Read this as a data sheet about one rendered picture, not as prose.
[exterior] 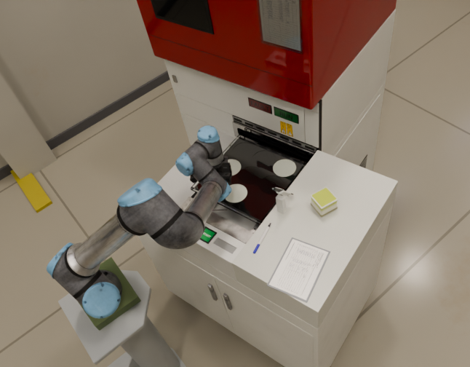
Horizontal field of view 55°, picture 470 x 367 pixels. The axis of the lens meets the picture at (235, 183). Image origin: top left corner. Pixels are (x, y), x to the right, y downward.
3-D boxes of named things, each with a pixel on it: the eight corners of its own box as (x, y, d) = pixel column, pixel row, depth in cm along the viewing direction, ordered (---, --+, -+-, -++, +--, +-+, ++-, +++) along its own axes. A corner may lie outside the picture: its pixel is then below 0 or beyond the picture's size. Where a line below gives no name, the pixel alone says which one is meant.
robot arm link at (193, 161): (198, 182, 157) (219, 162, 162) (177, 158, 156) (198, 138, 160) (191, 186, 164) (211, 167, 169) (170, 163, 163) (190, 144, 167)
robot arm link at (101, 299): (100, 320, 156) (101, 329, 143) (72, 293, 154) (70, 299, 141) (126, 293, 159) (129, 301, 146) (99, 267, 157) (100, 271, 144)
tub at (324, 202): (326, 196, 174) (326, 186, 169) (337, 210, 169) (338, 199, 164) (309, 205, 172) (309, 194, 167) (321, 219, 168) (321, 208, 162)
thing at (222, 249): (149, 205, 202) (140, 186, 191) (250, 262, 177) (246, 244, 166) (135, 221, 198) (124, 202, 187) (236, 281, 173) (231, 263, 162)
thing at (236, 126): (236, 134, 219) (233, 119, 212) (316, 167, 199) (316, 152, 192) (234, 136, 218) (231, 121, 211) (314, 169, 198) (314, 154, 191)
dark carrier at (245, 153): (240, 137, 211) (239, 137, 210) (305, 164, 195) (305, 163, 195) (195, 188, 195) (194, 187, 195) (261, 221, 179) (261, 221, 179)
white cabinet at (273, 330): (233, 219, 292) (210, 127, 229) (374, 292, 248) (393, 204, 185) (169, 298, 263) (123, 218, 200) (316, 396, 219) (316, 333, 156)
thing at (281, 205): (284, 199, 176) (281, 178, 166) (292, 204, 174) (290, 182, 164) (275, 210, 173) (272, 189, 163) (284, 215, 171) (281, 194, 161)
